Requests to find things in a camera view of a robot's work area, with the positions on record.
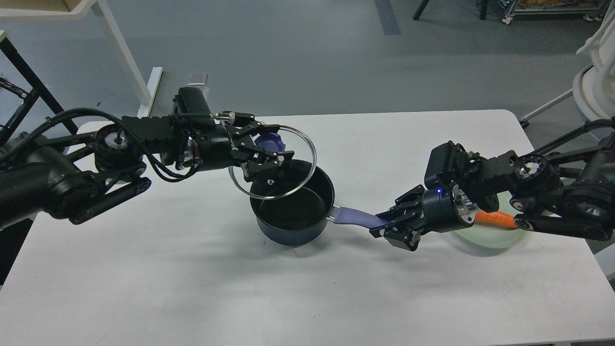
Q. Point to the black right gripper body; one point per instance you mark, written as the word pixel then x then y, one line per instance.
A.
pixel 439 212

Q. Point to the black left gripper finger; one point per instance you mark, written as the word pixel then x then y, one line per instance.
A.
pixel 259 164
pixel 254 132

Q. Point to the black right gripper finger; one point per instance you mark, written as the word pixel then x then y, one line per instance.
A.
pixel 400 236
pixel 407 206

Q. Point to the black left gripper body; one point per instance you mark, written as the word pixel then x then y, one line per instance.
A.
pixel 213 148

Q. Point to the dark blue saucepan purple handle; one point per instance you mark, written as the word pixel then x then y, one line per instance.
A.
pixel 300 217

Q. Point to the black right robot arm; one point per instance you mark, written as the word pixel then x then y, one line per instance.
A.
pixel 569 194

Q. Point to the white robot base right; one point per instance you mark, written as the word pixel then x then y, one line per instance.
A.
pixel 593 87

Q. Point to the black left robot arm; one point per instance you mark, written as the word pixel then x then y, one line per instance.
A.
pixel 83 162

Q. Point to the orange toy carrot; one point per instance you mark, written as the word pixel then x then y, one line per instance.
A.
pixel 496 219

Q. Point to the black stand leg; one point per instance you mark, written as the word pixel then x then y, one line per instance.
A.
pixel 452 9

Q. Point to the metal wheeled cart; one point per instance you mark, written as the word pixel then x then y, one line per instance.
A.
pixel 590 10

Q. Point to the white table frame leg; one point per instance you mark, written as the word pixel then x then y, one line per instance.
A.
pixel 66 10

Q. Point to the black metal rack frame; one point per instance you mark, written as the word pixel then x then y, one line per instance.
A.
pixel 29 98

